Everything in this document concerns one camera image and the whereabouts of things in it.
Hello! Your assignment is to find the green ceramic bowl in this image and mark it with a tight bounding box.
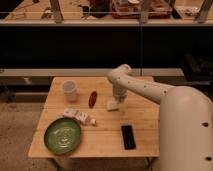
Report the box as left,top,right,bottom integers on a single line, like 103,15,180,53
44,118,81,155

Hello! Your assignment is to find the grey metal shelf rail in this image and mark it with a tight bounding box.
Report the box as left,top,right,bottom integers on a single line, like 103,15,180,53
0,68,184,77

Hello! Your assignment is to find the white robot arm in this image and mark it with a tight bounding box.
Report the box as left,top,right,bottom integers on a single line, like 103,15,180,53
107,64,213,171

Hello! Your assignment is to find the black smartphone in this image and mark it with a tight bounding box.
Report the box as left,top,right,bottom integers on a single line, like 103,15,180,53
121,125,136,150

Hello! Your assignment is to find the red chili pepper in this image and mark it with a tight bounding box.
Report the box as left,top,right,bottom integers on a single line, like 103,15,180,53
88,91,97,108

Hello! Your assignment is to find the white crumpled packet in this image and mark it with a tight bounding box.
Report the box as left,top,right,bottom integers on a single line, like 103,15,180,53
63,108,96,126

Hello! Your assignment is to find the wooden table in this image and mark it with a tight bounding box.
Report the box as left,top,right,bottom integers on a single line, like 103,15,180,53
28,77,159,158

